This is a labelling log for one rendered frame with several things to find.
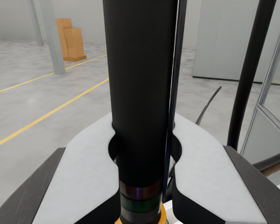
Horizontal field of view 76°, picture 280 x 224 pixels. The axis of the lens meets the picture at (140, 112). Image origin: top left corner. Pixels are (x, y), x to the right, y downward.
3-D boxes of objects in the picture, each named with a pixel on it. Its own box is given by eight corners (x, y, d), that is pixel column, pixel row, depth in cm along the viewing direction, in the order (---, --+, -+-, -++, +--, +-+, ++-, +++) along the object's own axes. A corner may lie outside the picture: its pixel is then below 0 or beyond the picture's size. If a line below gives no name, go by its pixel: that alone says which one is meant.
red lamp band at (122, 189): (149, 158, 15) (149, 146, 15) (172, 188, 12) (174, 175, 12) (110, 171, 14) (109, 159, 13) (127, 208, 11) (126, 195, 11)
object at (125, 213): (148, 180, 16) (149, 170, 16) (169, 212, 14) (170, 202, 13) (113, 194, 15) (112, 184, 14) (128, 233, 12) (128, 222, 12)
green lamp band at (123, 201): (149, 170, 16) (149, 159, 15) (170, 201, 13) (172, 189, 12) (112, 183, 14) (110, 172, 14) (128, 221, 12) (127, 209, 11)
